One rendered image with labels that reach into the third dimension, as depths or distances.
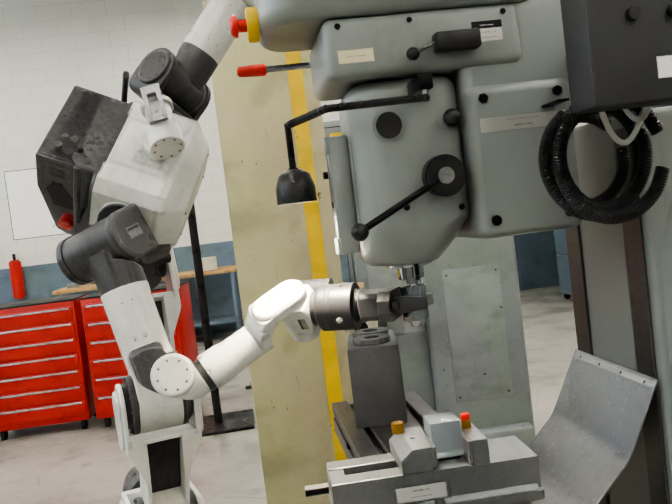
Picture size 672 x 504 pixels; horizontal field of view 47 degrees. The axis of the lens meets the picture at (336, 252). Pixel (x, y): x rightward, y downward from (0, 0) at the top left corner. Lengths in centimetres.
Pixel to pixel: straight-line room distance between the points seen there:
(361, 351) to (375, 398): 11
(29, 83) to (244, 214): 796
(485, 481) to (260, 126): 208
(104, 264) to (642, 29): 97
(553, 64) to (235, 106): 192
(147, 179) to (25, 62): 940
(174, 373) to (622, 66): 88
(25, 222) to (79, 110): 909
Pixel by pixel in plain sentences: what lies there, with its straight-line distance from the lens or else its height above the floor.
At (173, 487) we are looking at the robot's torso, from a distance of 208.
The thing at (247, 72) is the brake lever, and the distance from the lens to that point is 148.
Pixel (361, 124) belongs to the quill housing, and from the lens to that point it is 131.
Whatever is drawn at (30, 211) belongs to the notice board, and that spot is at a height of 190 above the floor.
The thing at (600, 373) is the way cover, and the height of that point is 105.
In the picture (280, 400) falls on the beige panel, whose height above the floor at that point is 69.
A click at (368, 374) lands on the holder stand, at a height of 103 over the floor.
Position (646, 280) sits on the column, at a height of 124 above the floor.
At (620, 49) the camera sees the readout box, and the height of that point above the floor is 159.
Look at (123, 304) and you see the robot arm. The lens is 144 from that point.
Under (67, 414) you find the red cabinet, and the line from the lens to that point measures 626.
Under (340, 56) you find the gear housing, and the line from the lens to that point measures 129.
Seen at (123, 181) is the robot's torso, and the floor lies 152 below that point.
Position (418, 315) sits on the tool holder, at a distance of 139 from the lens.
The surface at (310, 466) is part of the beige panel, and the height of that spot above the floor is 40.
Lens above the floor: 142
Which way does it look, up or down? 3 degrees down
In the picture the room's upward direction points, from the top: 7 degrees counter-clockwise
